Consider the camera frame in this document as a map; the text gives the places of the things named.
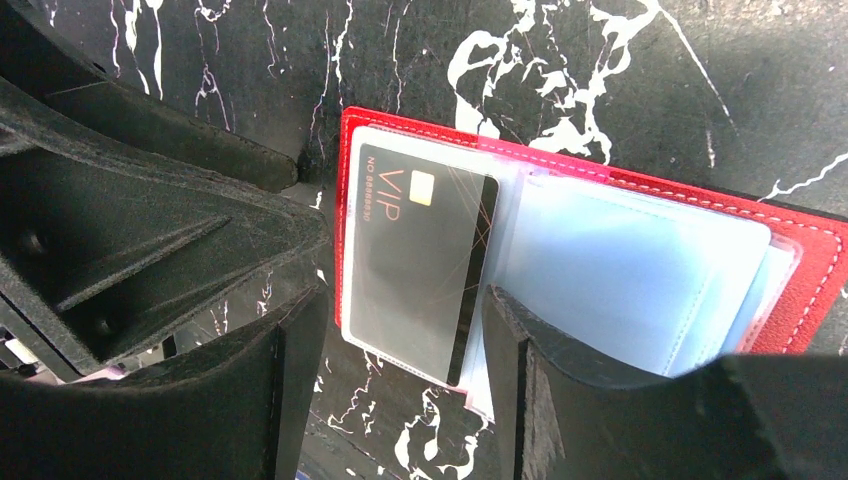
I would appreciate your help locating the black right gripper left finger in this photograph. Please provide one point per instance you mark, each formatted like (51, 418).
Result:
(234, 408)

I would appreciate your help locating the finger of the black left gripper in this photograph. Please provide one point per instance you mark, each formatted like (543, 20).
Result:
(106, 249)
(35, 59)

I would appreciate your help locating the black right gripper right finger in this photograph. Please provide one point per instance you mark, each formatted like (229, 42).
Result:
(564, 410)

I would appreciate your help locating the red leather card holder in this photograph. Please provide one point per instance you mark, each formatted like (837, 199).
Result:
(660, 275)

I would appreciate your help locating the black VIP card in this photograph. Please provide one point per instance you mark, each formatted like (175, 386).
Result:
(415, 246)

